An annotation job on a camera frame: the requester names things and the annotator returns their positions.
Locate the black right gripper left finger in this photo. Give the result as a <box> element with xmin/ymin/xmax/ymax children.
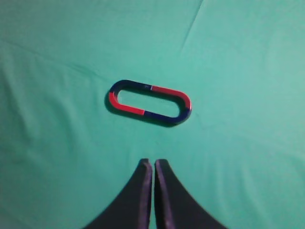
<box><xmin>85</xmin><ymin>158</ymin><xmax>152</xmax><ymax>229</ymax></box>

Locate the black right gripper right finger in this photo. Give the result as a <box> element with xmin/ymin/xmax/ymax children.
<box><xmin>154</xmin><ymin>159</ymin><xmax>226</xmax><ymax>229</ymax></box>

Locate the red-blue horseshoe magnet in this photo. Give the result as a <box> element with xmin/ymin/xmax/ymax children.
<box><xmin>143</xmin><ymin>85</ymin><xmax>192</xmax><ymax>125</ymax></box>
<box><xmin>108</xmin><ymin>80</ymin><xmax>152</xmax><ymax>116</ymax></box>

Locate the green cloth backdrop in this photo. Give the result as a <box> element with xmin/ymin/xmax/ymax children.
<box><xmin>0</xmin><ymin>0</ymin><xmax>305</xmax><ymax>229</ymax></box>

